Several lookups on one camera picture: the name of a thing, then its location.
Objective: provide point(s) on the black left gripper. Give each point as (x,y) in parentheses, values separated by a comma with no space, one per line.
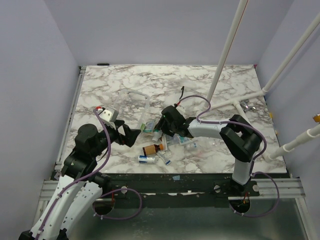
(131,134)

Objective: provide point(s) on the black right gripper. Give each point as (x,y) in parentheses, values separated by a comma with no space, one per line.
(166,120)

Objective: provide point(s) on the grey zip bag green header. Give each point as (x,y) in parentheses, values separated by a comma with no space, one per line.
(172,140)

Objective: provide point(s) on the white plastic bottle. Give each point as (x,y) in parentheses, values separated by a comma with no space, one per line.
(157,134)

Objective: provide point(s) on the amber bottle orange cap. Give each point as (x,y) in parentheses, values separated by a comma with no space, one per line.
(152,149)

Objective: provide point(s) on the clear plastic medicine box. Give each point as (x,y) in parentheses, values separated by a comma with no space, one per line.
(132,106)

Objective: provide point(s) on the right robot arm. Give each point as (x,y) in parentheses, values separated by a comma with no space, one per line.
(244,142)

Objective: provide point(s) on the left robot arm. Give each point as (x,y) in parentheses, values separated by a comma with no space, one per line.
(80,183)

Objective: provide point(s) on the blue white gauze dressing pack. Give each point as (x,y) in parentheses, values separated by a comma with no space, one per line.
(184,140)

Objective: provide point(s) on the white gauze roll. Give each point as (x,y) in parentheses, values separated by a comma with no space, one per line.
(147,159)

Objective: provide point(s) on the white paper sachets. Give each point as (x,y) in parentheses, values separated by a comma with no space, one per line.
(166,151)

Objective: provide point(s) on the metal clamp on pipe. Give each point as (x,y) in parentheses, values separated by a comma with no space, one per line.
(246,107)

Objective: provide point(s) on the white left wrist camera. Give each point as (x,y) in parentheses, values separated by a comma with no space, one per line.
(108,114)

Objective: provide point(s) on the white pvc pipe frame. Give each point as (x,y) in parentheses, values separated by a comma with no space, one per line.
(289,72)

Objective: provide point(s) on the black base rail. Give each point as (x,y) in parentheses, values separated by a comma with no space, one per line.
(159,190)

